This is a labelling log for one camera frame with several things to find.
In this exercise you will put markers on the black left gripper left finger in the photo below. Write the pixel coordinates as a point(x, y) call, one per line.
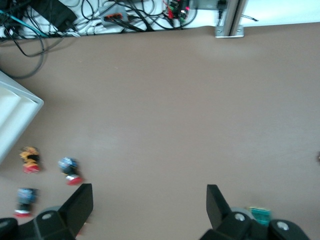
point(72, 212)

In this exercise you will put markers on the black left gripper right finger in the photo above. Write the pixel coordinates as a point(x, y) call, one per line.
point(225, 220)

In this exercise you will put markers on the green load switch base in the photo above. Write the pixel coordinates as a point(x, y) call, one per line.
point(261, 215)

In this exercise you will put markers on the emergency stop button silver collar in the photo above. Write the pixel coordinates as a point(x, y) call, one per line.
point(70, 170)

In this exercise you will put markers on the red button, blue-grey block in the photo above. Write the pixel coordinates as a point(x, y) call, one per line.
point(25, 202)

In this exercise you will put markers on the emergency stop button orange body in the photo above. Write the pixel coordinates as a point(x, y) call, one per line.
point(30, 161)

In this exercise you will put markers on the white plastic storage bin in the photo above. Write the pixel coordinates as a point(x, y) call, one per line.
point(12, 112)

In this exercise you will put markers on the black power adapter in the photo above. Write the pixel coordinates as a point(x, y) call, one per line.
point(56, 12)

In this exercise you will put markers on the grey network hub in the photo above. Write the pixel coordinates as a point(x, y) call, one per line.
point(112, 13)

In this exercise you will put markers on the black plug connector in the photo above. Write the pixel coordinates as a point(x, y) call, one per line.
point(221, 6)

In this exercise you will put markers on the green circuit board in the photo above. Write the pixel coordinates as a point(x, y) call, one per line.
point(178, 8)

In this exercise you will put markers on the grey metal box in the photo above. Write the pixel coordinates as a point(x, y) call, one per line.
point(205, 3)

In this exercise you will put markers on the aluminium profile post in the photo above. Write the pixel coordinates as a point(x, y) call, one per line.
point(231, 17)

